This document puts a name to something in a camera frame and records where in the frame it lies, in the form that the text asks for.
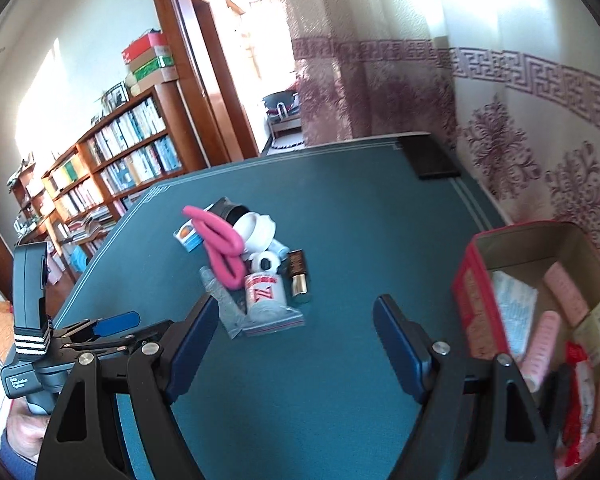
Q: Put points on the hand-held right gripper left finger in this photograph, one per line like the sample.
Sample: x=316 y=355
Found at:
x=195 y=350

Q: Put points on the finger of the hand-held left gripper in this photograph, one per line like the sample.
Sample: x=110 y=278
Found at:
x=115 y=321
x=125 y=340

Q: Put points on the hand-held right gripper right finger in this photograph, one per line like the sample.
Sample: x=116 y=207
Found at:
x=400 y=355

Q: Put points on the clear zip bag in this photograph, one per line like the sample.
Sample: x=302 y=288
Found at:
x=260 y=305

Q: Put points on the pink foam curler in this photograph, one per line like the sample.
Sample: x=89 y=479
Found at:
x=225 y=270
x=212 y=225

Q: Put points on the pink biscuit tin box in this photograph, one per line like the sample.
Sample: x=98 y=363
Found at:
x=485 y=300

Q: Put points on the white packet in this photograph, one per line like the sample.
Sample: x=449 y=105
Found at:
x=515 y=305

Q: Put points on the black gold lipstick tube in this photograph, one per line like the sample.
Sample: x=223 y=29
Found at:
x=297 y=272

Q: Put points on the small black case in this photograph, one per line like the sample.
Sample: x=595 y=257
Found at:
x=560 y=390

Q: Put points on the red foil packet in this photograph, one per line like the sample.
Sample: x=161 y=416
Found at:
x=575 y=410

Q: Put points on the person's left forearm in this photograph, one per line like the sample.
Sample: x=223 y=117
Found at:
x=17 y=460

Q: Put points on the green cloth desktop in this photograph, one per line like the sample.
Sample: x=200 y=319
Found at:
x=330 y=210

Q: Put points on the person's left hand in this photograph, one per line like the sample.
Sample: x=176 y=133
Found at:
x=22 y=432

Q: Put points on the small blue orange box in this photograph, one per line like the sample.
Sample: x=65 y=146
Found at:
x=190 y=237

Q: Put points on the black round container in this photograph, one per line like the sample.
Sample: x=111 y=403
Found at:
x=227 y=210

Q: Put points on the wooden bookshelf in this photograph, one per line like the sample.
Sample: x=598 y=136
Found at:
x=120 y=155

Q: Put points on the black phone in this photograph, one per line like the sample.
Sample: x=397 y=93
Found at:
x=430 y=157

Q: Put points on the framed photo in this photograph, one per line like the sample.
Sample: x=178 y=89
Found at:
x=114 y=96

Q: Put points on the stack of coloured boxes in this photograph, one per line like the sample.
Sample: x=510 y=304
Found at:
x=150 y=60

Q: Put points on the patterned curtain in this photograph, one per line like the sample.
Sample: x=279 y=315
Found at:
x=480 y=110

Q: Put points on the wooden door frame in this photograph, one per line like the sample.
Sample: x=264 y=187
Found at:
x=195 y=60

